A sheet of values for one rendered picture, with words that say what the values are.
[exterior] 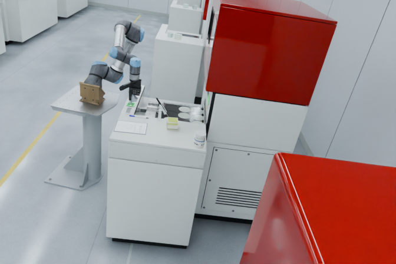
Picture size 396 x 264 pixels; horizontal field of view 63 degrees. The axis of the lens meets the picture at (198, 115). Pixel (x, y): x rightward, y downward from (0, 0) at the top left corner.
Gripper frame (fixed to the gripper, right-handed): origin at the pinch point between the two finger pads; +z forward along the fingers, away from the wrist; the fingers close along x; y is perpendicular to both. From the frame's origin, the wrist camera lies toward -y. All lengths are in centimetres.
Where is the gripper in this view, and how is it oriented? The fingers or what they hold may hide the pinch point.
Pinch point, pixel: (129, 102)
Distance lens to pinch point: 251.0
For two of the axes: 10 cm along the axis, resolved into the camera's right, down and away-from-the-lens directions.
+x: 0.1, -4.7, 8.8
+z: -1.5, 8.7, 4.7
